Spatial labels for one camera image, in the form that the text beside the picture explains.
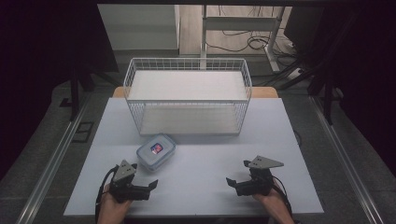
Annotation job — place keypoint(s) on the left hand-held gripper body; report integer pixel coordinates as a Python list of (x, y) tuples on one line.
[(124, 174)]

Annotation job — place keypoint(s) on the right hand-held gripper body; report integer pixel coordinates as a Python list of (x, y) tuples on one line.
[(258, 182)]

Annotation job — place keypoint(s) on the person's right hand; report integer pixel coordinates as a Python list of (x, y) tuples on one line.
[(270, 200)]

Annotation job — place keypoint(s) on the person's left hand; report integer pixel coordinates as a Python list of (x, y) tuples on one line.
[(112, 208)]

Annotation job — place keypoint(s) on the clear plastic box blue lid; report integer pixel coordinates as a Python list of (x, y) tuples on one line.
[(155, 152)]

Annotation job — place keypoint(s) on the wooden board behind table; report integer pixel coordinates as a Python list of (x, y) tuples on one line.
[(264, 92)]

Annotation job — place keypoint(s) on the black stand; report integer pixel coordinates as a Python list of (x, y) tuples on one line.
[(327, 90), (74, 93)]

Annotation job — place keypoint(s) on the white power strip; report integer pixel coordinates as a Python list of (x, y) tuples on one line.
[(294, 73)]

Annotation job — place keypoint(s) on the metal floor rail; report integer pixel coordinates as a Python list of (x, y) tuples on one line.
[(345, 158), (53, 158)]

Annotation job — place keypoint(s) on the white metal desk frame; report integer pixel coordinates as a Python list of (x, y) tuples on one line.
[(239, 23)]

